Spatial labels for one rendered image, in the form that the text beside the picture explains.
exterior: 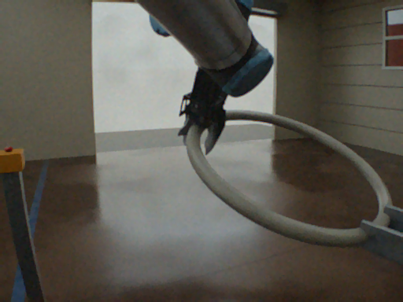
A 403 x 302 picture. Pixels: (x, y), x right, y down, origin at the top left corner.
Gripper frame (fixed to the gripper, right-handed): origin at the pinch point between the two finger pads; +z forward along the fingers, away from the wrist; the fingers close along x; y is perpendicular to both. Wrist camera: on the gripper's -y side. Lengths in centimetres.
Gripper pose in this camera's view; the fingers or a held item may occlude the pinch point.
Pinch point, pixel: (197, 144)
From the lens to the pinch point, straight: 76.9
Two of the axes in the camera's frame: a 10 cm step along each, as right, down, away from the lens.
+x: 8.7, 4.0, -3.0
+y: -4.4, 3.7, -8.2
